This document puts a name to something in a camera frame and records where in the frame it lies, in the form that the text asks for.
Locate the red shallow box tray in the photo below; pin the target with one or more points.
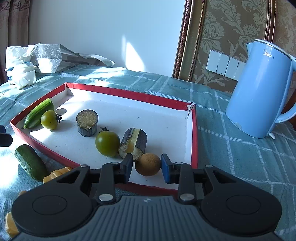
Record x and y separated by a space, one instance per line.
170 125

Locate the small cucumber piece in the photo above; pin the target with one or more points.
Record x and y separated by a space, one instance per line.
33 119

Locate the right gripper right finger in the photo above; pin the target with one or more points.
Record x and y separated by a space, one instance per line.
226 202

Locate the white crumpled plastic bag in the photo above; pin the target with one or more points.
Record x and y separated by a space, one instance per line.
20 69

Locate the yellow jackfruit pod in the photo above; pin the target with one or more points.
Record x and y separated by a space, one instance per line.
56 173

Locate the teal plaid bedspread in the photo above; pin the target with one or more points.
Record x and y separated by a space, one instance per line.
268 163

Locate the green tomato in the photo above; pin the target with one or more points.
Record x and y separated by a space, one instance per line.
50 119
107 142

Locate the brown kiwi fruit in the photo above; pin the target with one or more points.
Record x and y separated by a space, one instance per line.
148 164

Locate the ornate wooden wall frame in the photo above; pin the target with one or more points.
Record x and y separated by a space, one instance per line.
222 26

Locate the silver patterned gift bag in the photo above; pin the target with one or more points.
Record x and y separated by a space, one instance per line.
55 58

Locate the white wall switch panel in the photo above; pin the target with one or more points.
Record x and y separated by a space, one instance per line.
224 65

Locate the blue electric kettle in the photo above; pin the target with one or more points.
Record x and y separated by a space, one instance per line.
259 96

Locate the large cut cucumber piece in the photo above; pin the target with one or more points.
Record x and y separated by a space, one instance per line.
31 162

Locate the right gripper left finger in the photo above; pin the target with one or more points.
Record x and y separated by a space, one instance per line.
67 202

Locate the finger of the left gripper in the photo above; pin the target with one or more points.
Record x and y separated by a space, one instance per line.
5 138

